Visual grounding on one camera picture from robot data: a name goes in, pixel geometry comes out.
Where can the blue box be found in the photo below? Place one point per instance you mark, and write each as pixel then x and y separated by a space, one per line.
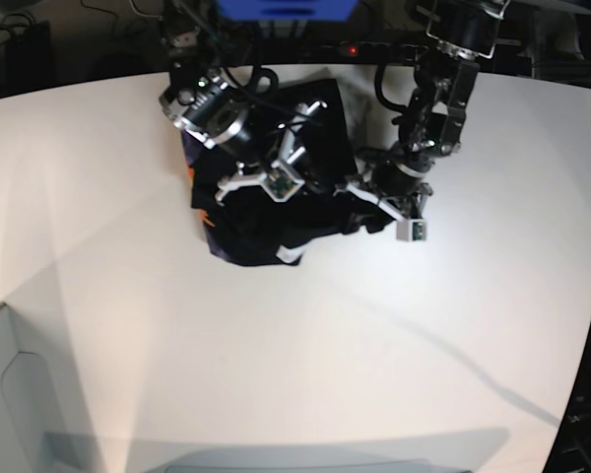
pixel 288 10

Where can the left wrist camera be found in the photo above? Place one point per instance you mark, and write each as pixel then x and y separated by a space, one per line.
pixel 411 230

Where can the white T-shirt label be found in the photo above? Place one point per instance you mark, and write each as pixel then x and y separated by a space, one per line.
pixel 291 256

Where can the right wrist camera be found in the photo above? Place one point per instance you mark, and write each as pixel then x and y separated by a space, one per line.
pixel 282 183

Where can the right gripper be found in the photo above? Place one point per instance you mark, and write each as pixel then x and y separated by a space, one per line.
pixel 287 151

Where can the black power strip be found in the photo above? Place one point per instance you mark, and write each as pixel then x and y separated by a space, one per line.
pixel 371 53

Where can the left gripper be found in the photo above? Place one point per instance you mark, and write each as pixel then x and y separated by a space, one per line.
pixel 395 186

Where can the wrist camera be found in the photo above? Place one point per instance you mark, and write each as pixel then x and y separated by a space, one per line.
pixel 282 183
pixel 411 230

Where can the black T-shirt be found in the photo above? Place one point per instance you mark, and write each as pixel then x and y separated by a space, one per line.
pixel 250 227

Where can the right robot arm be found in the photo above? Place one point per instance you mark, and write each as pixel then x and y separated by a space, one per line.
pixel 221 95

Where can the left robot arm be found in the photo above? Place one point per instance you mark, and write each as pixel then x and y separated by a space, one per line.
pixel 431 123

